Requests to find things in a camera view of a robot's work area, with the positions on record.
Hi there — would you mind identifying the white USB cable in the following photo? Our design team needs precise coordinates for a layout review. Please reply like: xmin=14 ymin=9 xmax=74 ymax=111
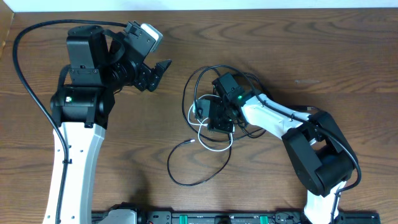
xmin=187 ymin=94 xmax=234 ymax=152

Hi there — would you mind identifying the black USB cable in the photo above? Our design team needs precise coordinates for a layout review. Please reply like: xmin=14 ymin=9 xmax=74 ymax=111
xmin=167 ymin=65 xmax=321 ymax=187

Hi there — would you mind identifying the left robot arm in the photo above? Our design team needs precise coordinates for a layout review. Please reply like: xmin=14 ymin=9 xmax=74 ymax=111
xmin=44 ymin=22 xmax=170 ymax=223

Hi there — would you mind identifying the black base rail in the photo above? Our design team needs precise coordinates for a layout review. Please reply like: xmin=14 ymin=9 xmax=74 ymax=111
xmin=91 ymin=202 xmax=382 ymax=224

